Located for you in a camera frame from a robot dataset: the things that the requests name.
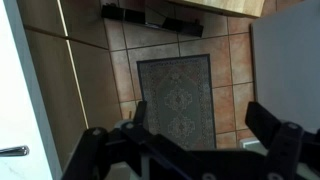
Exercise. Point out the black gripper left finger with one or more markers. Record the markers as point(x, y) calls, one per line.
point(100, 150)

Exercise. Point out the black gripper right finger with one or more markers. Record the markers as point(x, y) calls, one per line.
point(283, 146)

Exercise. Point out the silver dinner knife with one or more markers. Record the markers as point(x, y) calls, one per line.
point(13, 151)

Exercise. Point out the wooden kitchen cabinet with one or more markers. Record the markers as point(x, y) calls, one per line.
point(56, 86)

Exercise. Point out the white refrigerator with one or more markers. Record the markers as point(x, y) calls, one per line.
point(286, 60)

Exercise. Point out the patterned floor rug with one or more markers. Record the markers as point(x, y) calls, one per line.
point(180, 93)

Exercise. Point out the black metal shoe rack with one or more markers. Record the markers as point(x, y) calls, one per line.
point(173, 24)

